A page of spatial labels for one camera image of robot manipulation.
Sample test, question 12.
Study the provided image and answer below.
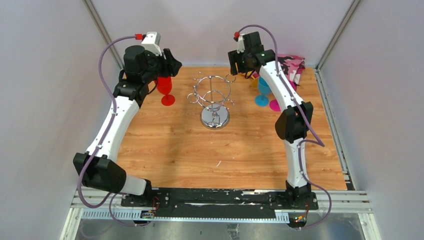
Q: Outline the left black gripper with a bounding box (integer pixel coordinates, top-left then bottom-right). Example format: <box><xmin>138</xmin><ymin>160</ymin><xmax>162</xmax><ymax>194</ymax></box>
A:
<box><xmin>141</xmin><ymin>48</ymin><xmax>182</xmax><ymax>84</ymax></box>

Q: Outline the red wine glass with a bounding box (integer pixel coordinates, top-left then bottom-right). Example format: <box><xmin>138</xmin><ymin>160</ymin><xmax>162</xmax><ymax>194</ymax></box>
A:
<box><xmin>155</xmin><ymin>76</ymin><xmax>176</xmax><ymax>106</ymax></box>

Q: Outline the yellow wine glass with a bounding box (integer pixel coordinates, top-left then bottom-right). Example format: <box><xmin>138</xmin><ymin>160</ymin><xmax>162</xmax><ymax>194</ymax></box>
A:
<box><xmin>239</xmin><ymin>71</ymin><xmax>260</xmax><ymax>88</ymax></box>

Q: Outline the chrome wine glass rack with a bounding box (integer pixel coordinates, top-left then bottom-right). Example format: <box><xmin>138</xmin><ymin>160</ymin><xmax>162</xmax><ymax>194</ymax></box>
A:
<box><xmin>187</xmin><ymin>71</ymin><xmax>236</xmax><ymax>130</ymax></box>

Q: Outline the blue wine glass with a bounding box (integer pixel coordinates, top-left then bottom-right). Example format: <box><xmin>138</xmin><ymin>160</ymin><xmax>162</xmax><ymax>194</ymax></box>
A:
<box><xmin>254</xmin><ymin>76</ymin><xmax>272</xmax><ymax>107</ymax></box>

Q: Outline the pink wine glass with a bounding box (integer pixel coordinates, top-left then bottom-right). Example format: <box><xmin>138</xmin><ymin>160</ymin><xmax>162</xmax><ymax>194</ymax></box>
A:
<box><xmin>269</xmin><ymin>80</ymin><xmax>297</xmax><ymax>112</ymax></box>

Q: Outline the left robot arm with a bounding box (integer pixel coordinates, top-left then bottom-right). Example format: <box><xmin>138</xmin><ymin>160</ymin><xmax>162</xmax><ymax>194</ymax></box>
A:
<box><xmin>73</xmin><ymin>45</ymin><xmax>182</xmax><ymax>207</ymax></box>

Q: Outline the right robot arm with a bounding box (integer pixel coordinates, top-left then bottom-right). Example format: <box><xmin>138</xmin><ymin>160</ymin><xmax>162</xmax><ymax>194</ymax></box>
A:
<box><xmin>228</xmin><ymin>31</ymin><xmax>318</xmax><ymax>210</ymax></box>

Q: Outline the pink camouflage cloth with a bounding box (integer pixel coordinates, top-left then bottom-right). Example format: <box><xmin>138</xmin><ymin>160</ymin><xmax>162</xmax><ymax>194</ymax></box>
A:
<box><xmin>278</xmin><ymin>53</ymin><xmax>306</xmax><ymax>87</ymax></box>

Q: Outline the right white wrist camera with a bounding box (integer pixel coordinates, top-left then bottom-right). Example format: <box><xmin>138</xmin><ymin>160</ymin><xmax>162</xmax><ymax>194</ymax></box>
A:
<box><xmin>234</xmin><ymin>31</ymin><xmax>245</xmax><ymax>54</ymax></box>

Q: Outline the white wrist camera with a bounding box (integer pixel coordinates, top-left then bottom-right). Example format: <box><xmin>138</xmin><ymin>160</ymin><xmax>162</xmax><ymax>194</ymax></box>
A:
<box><xmin>234</xmin><ymin>31</ymin><xmax>245</xmax><ymax>54</ymax></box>
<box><xmin>134</xmin><ymin>31</ymin><xmax>163</xmax><ymax>56</ymax></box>

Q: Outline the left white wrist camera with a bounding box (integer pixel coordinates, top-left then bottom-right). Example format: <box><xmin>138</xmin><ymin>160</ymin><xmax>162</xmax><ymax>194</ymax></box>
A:
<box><xmin>134</xmin><ymin>31</ymin><xmax>163</xmax><ymax>56</ymax></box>

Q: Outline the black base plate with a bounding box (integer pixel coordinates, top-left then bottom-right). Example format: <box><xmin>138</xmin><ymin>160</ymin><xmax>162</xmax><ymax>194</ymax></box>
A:
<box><xmin>121</xmin><ymin>187</ymin><xmax>319</xmax><ymax>219</ymax></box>

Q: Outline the aluminium frame rail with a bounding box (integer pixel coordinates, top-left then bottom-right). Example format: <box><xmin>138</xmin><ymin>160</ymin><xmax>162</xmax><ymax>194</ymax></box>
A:
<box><xmin>60</xmin><ymin>187</ymin><xmax>381</xmax><ymax>240</ymax></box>

